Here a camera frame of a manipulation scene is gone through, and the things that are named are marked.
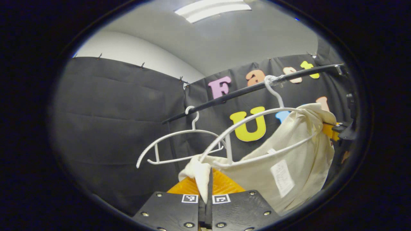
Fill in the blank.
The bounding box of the large ceiling light panel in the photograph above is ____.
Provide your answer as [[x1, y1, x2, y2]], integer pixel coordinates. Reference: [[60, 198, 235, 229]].
[[175, 0, 252, 24]]

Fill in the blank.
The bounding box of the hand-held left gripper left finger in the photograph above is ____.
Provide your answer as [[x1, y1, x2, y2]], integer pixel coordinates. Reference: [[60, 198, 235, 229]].
[[133, 177, 206, 231]]

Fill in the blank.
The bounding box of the black clothes rack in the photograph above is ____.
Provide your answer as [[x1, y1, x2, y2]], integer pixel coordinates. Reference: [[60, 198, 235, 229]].
[[161, 63, 347, 125]]

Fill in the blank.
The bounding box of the cream long sleeve shirt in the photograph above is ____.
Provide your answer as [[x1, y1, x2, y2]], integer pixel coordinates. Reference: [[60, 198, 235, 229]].
[[178, 103, 337, 215]]

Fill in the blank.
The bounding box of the white plastic hanger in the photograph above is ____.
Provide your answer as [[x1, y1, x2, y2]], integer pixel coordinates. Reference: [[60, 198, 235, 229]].
[[136, 106, 226, 169]]

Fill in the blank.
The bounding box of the black backdrop cloth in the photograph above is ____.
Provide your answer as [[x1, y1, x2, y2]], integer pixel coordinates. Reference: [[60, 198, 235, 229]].
[[53, 45, 354, 215]]

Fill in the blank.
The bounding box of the white hanger with taped hook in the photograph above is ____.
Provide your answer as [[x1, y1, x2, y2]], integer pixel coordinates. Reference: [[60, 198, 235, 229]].
[[199, 75, 321, 167]]

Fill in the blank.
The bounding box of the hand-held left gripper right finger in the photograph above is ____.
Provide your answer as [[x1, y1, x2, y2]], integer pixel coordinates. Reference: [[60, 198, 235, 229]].
[[206, 168, 281, 231]]

